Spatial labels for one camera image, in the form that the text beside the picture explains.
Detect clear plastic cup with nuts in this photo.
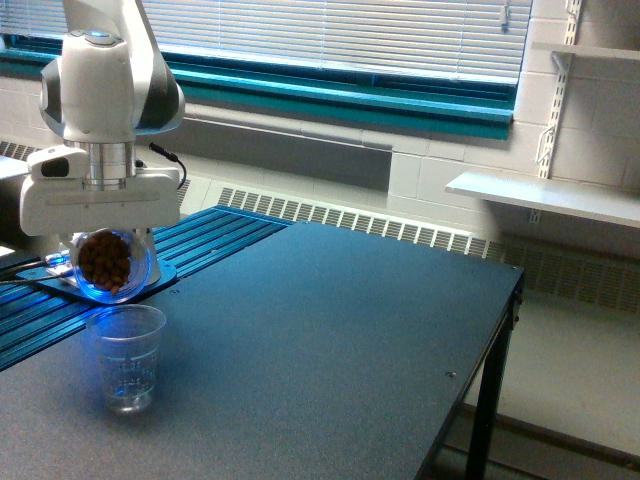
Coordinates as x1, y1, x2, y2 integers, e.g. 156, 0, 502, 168
70, 228, 152, 295

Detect white lower wall shelf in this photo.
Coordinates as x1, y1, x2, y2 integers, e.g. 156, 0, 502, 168
446, 171, 639, 228

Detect black table leg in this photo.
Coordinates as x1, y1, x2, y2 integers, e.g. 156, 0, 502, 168
465, 293, 520, 479

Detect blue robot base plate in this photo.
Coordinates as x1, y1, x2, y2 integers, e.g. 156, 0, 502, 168
17, 261, 177, 305

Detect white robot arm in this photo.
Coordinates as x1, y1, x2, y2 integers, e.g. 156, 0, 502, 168
19, 1, 185, 236

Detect blue aluminium rail platform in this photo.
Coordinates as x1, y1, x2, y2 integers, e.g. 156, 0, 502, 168
1, 206, 291, 370

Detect white shelf bracket rail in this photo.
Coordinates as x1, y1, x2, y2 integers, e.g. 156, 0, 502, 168
535, 0, 582, 179

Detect baseboard radiator vent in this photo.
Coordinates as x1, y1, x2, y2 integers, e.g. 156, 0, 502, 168
177, 180, 639, 313

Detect teal window sill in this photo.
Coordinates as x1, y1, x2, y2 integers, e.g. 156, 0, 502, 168
0, 33, 516, 141

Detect white wall shelf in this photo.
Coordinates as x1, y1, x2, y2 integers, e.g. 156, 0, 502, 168
446, 171, 639, 228
531, 42, 640, 62

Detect white desk at left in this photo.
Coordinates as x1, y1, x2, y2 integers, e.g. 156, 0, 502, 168
0, 156, 29, 181

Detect black cables at base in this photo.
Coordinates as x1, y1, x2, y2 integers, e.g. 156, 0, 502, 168
0, 255, 74, 287

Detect white window blinds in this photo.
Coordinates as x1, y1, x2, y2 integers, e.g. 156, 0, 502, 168
1, 1, 531, 87

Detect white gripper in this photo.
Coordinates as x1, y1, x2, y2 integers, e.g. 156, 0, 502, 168
20, 146, 180, 236

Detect white upper wall shelf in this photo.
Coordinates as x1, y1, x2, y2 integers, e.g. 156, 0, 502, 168
531, 42, 640, 62

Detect clear plastic cup on table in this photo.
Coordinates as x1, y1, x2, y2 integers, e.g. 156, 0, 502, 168
86, 304, 167, 414

